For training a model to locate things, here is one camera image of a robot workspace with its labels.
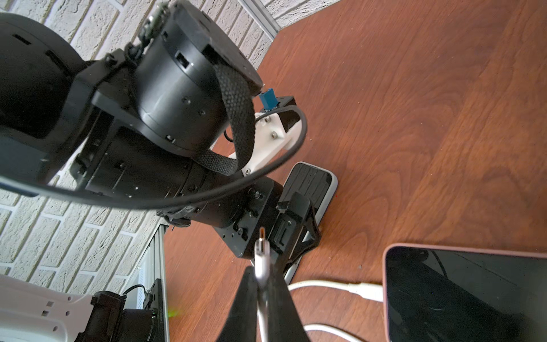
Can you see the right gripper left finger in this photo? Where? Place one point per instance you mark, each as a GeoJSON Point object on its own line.
{"type": "Point", "coordinates": [240, 325]}

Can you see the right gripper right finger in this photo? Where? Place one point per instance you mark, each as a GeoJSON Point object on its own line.
{"type": "Point", "coordinates": [284, 323]}

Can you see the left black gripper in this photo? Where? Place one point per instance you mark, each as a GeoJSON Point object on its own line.
{"type": "Point", "coordinates": [295, 232]}

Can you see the black phone pink case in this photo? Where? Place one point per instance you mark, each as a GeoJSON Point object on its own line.
{"type": "Point", "coordinates": [440, 293]}

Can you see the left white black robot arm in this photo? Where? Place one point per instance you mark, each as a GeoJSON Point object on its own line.
{"type": "Point", "coordinates": [168, 125]}

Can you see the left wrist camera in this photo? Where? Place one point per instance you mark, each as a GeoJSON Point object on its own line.
{"type": "Point", "coordinates": [274, 131]}

